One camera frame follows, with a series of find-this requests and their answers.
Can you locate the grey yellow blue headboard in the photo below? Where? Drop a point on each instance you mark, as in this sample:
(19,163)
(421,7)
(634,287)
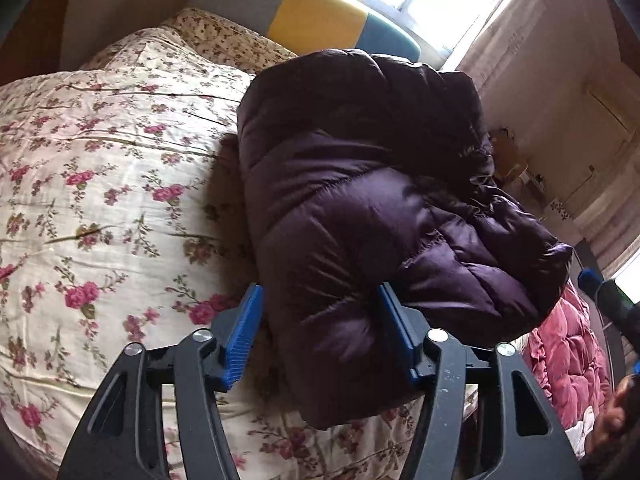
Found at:
(315,10)

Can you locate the pink quilted garment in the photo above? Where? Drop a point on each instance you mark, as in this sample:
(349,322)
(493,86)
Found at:
(565,355)

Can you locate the pink curtain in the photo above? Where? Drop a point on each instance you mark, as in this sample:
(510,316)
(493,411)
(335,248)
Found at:
(515,50)

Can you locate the cluttered wooden shelf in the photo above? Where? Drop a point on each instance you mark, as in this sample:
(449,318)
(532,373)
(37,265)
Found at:
(515,160)

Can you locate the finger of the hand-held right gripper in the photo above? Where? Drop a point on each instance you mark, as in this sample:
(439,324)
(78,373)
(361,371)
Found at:
(590,282)

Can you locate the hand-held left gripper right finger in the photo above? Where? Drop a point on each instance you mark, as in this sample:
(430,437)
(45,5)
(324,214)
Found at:
(400,330)

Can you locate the large floral print quilt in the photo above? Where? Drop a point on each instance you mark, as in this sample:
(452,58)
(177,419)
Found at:
(100,160)

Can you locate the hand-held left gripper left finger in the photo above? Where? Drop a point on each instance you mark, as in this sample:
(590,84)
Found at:
(240,340)

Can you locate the person's right hand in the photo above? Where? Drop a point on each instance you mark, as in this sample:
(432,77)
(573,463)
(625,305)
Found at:
(612,420)

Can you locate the purple down jacket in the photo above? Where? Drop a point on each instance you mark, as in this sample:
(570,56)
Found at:
(350,185)

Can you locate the wooden wardrobe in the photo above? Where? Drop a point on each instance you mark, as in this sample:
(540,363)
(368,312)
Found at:
(35,25)

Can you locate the bright window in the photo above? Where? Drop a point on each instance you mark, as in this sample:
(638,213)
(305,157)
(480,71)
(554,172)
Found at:
(450,0)

